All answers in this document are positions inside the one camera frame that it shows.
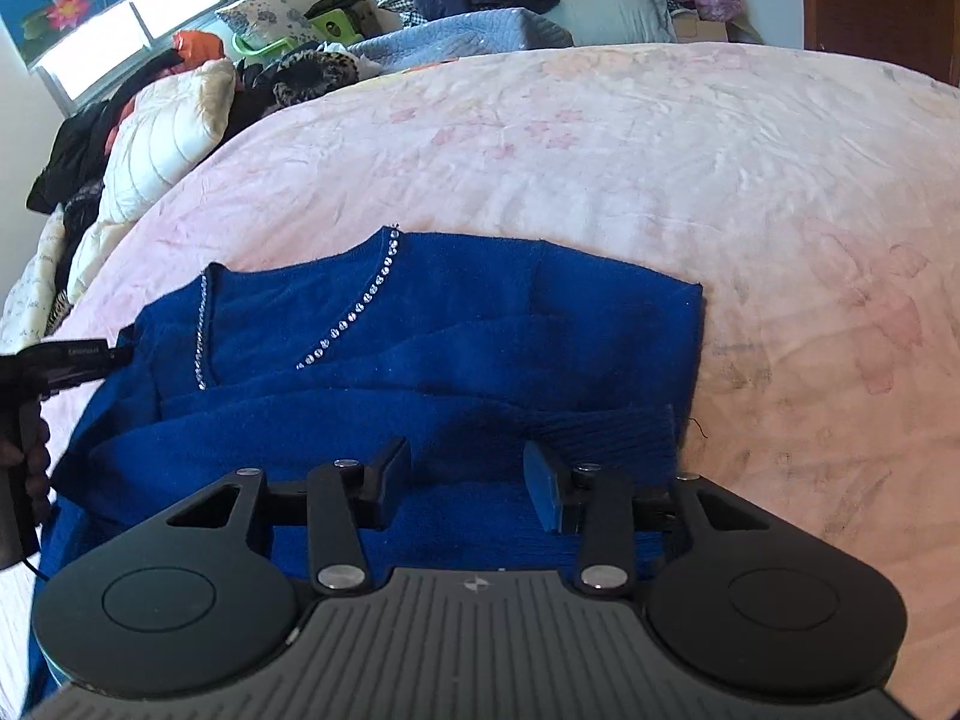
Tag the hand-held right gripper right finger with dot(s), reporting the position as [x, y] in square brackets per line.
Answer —
[541, 486]

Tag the person's left hand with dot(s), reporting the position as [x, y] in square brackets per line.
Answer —
[39, 457]

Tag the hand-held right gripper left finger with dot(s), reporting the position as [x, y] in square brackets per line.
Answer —
[390, 476]

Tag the light blue quilted blanket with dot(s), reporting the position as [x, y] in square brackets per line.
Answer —
[465, 34]

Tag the dark patterned garment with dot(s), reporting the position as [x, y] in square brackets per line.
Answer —
[75, 225]

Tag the grey floral cushion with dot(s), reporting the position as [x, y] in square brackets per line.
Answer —
[262, 15]

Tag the wooden door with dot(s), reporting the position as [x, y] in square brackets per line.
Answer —
[885, 0]

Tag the checkered cloth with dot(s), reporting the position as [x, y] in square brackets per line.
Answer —
[396, 6]

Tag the purple bag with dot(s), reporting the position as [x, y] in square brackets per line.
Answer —
[712, 0]

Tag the pink blanket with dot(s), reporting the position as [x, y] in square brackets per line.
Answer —
[675, 202]

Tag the black and orange clothes pile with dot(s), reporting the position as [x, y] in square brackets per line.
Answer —
[71, 150]

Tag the window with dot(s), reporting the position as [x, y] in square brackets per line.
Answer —
[142, 22]

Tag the green plastic item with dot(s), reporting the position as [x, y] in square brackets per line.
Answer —
[330, 21]

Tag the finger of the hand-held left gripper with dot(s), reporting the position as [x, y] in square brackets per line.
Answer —
[124, 356]

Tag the fuzzy patterned hat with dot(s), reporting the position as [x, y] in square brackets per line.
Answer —
[307, 79]

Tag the blue beaded sweater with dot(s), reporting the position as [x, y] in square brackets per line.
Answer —
[465, 330]

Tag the white printed quilt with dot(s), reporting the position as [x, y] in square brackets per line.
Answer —
[26, 292]

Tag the white quilted jacket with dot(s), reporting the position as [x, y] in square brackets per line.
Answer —
[161, 135]

